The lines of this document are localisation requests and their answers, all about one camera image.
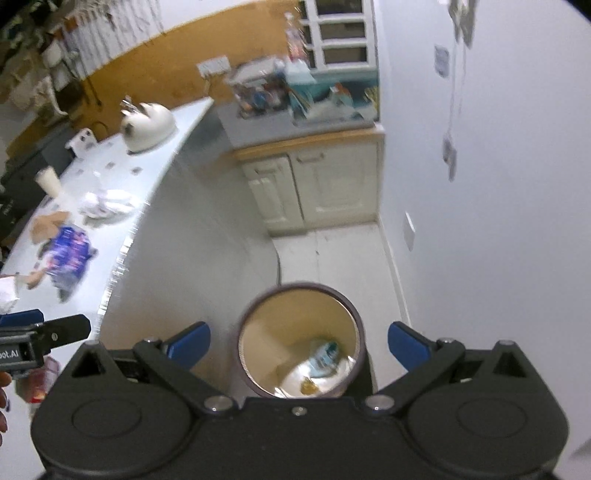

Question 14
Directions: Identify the blue snack wrapper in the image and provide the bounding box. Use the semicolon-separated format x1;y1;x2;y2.
45;225;97;302

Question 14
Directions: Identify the white plastic bag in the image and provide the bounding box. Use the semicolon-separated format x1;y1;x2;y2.
79;189;135;220

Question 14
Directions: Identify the round brown trash bin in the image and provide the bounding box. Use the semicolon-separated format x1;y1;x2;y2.
235;282;374;399

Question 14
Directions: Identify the person's left hand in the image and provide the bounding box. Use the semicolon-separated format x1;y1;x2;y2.
0;372;12;435

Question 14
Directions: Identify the dark grey storage chest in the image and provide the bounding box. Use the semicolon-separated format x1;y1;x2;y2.
1;124;74;224

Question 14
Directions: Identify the cream paper cup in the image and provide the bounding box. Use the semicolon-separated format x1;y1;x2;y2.
35;166;62;199

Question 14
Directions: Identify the white small heater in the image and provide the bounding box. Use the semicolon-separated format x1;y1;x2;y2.
64;128;98;159

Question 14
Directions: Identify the cream lower cabinet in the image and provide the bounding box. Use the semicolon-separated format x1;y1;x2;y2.
233;127;385;236

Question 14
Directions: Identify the white cat-shaped ceramic bowl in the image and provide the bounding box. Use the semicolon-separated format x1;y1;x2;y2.
120;96;176;154

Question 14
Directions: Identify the teal patterned box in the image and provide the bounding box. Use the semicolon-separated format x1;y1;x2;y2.
287;69;380;127

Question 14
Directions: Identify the clear plastic storage box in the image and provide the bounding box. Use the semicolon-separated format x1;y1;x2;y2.
224;56;288;119

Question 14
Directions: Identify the white drawer organizer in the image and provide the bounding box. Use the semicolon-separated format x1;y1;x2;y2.
297;0;377;72

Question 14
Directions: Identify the plastic water bottle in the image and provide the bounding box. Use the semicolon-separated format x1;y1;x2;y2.
284;12;308;62

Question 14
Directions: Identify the white wall switch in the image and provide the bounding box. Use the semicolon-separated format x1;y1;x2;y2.
404;212;416;251

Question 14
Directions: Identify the white wall socket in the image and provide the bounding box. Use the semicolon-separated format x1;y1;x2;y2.
197;55;231;78

